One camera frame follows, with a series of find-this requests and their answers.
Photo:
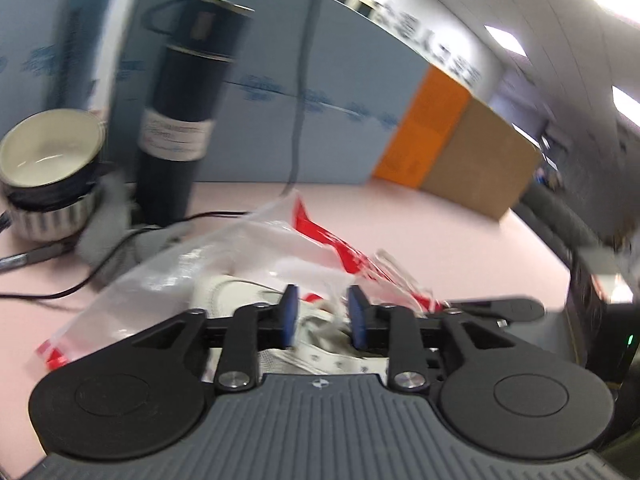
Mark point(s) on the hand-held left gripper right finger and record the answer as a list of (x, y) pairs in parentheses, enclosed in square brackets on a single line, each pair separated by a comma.
[(356, 317)]

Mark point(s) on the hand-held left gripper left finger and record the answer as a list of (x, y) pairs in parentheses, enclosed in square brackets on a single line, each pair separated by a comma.
[(291, 317)]

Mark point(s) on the white sneaker shoe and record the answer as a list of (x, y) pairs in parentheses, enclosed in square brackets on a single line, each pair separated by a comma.
[(220, 292)]

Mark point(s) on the red and white plastic bag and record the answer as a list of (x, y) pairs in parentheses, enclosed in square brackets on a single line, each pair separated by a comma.
[(165, 285)]

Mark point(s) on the orange cardboard box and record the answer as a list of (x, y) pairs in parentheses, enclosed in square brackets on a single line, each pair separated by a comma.
[(425, 130)]

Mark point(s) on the brown cardboard box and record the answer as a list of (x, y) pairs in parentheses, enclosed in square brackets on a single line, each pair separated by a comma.
[(480, 160)]

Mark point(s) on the grey cloth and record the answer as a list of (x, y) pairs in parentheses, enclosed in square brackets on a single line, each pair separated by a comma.
[(110, 225)]

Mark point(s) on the dark blue vacuum bottle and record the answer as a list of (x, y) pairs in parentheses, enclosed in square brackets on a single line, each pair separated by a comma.
[(180, 110)]

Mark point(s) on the large light blue carton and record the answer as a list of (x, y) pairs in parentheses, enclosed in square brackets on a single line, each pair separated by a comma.
[(340, 60)]

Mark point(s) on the white striped bowl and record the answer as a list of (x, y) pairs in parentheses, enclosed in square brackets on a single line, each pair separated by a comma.
[(50, 220)]

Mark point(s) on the black marker pen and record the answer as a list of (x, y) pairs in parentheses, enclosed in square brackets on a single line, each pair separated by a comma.
[(35, 257)]

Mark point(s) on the dark blue bowl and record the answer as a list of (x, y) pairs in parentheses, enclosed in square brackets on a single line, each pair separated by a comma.
[(45, 160)]

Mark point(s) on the light blue carton white label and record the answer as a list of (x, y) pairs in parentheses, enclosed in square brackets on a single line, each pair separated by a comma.
[(30, 35)]

